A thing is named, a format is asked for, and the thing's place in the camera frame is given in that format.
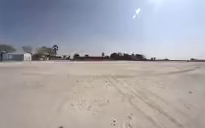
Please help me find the row of low dark bushes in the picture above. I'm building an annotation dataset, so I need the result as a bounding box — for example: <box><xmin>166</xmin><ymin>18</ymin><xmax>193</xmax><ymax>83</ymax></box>
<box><xmin>61</xmin><ymin>51</ymin><xmax>205</xmax><ymax>63</ymax></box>

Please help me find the palm tree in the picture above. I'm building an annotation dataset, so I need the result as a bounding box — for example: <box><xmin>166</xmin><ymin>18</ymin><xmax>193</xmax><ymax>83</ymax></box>
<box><xmin>51</xmin><ymin>44</ymin><xmax>60</xmax><ymax>56</ymax></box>

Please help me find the low brown building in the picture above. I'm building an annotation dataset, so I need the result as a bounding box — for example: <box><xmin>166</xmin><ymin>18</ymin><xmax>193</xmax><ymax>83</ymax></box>
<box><xmin>32</xmin><ymin>50</ymin><xmax>63</xmax><ymax>61</ymax></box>

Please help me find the white building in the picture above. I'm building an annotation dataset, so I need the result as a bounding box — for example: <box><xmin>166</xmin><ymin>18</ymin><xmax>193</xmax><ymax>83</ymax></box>
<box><xmin>2</xmin><ymin>52</ymin><xmax>33</xmax><ymax>62</ymax></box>

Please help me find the row of trees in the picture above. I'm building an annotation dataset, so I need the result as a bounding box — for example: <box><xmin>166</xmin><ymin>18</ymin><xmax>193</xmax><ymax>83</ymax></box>
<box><xmin>0</xmin><ymin>43</ymin><xmax>54</xmax><ymax>62</ymax></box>

